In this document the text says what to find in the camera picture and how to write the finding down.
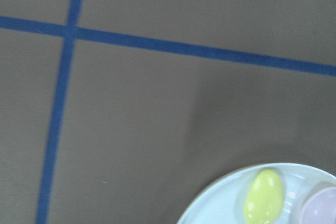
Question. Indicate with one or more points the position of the yellow plastic spoon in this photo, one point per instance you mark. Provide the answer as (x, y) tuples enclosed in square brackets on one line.
[(265, 199)]

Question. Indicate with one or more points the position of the pink plastic spoon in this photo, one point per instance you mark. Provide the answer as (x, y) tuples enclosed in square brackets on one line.
[(319, 208)]

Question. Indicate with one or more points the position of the white round plate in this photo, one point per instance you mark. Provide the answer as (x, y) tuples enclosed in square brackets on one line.
[(223, 200)]

